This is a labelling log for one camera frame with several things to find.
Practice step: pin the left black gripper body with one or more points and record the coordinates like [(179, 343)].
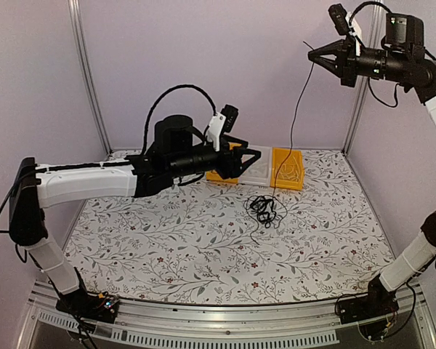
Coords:
[(224, 169)]

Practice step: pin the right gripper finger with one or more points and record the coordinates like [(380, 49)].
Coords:
[(334, 49), (335, 67)]

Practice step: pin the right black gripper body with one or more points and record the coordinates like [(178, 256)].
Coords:
[(349, 61)]

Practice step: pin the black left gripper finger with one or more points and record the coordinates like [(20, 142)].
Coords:
[(249, 157), (234, 142)]

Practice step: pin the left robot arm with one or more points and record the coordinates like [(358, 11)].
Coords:
[(178, 150)]

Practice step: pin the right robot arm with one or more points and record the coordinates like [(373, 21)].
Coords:
[(356, 213)]

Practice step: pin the white translucent plastic bin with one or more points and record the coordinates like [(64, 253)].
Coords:
[(259, 173)]

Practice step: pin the large yellow plastic bin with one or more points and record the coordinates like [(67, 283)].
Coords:
[(221, 178)]

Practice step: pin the small yellow plastic bin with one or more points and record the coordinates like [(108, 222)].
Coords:
[(287, 169)]

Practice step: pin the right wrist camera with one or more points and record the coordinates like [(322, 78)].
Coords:
[(345, 24)]

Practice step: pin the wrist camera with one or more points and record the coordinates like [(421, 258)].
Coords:
[(221, 122), (345, 24)]

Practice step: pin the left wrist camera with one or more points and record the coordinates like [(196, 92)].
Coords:
[(221, 122)]

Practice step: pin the right aluminium frame post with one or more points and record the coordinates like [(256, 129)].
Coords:
[(370, 19)]

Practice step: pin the aluminium frame post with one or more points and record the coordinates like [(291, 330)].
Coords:
[(86, 72), (370, 19)]

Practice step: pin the front aluminium rail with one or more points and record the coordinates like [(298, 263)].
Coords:
[(143, 324)]

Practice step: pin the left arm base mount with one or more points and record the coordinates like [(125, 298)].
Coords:
[(81, 304)]

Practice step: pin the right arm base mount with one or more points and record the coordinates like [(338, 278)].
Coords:
[(378, 306)]

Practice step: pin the left aluminium frame post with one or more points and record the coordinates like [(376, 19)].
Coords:
[(86, 72)]

